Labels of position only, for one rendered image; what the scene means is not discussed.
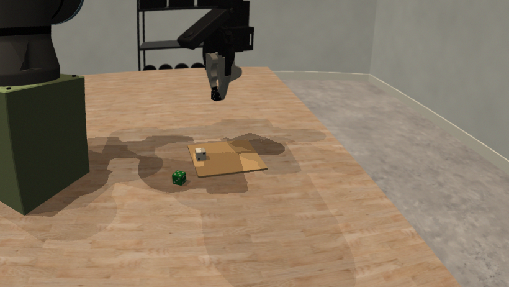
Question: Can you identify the black die with white pips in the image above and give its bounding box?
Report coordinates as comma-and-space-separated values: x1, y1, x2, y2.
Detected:
211, 90, 221, 101

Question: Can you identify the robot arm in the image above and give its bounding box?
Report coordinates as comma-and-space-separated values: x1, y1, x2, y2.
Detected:
0, 0, 230, 86

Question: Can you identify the beige and black die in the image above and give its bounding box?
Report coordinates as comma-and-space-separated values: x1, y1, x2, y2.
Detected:
195, 148, 206, 161

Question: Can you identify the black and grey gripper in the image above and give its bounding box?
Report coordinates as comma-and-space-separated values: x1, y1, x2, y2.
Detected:
202, 0, 254, 100

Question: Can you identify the green die with white pips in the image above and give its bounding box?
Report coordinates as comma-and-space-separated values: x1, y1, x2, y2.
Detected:
172, 170, 186, 186

